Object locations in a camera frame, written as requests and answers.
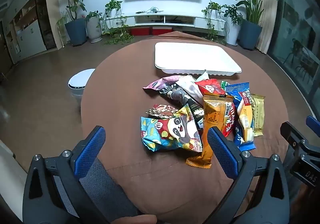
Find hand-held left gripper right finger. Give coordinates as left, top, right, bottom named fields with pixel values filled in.
left=207, top=127, right=290, bottom=224

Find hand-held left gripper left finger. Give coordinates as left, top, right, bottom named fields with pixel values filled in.
left=22, top=126, right=107, bottom=224

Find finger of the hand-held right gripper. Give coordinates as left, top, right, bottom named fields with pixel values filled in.
left=280, top=121, right=311, bottom=151
left=306, top=115, right=320, bottom=137

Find red white-lettered snack packet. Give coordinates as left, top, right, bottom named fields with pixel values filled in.
left=221, top=102, right=237, bottom=138

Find orange snack packet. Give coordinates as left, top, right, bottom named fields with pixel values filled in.
left=185, top=94, right=234, bottom=169

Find gold snack packet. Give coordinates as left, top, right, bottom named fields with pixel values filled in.
left=250, top=94, right=265, bottom=137

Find blue and white cracker packet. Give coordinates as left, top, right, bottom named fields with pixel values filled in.
left=224, top=82, right=257, bottom=151

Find blue panda snack packet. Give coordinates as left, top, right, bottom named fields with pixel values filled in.
left=140, top=104, right=202, bottom=152

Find red and white snack packet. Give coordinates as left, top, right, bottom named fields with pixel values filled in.
left=194, top=79, right=226, bottom=97

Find white printed snack packet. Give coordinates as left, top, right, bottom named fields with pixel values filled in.
left=177, top=75, right=204, bottom=105

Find black snack packet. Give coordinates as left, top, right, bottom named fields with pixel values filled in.
left=159, top=84, right=205, bottom=130

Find brown and red snack packet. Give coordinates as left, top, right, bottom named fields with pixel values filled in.
left=145, top=104, right=179, bottom=120

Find pink snack packet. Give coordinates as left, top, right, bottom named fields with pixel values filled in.
left=142, top=76, right=180, bottom=94

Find white plastic tray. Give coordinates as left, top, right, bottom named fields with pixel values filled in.
left=154, top=42, right=242, bottom=77

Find grey fabric chair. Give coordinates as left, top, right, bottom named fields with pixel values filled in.
left=80, top=158, right=142, bottom=217

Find white round floor device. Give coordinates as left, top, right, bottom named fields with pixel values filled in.
left=68, top=69, right=96, bottom=97

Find outdoor black chairs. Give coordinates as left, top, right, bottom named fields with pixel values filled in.
left=285, top=39, right=314, bottom=72

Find brown tablecloth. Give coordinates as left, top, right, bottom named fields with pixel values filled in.
left=80, top=31, right=289, bottom=224

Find glass sliding door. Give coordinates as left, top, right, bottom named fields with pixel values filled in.
left=267, top=0, right=320, bottom=114

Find large-leaf plant in dark pot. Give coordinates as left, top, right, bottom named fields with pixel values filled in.
left=219, top=0, right=282, bottom=50

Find tall tree in blue pot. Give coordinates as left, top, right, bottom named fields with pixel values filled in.
left=51, top=0, right=87, bottom=46

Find small plant in grey pot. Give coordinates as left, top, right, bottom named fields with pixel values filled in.
left=85, top=11, right=103, bottom=43

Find leafy plant in white pot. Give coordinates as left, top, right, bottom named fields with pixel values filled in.
left=222, top=5, right=244, bottom=46

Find beige curtain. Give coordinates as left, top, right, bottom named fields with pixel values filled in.
left=257, top=0, right=281, bottom=54

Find red storage box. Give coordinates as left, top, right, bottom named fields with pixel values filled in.
left=152, top=27, right=173, bottom=36
left=130, top=27, right=150, bottom=36

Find white television cabinet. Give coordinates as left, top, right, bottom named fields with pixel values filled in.
left=125, top=12, right=227, bottom=32

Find trailing pothos plant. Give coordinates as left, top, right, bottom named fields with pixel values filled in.
left=201, top=1, right=225, bottom=44
left=101, top=0, right=135, bottom=45

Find built-in wall cabinet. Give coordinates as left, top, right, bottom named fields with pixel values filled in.
left=0, top=0, right=58, bottom=64

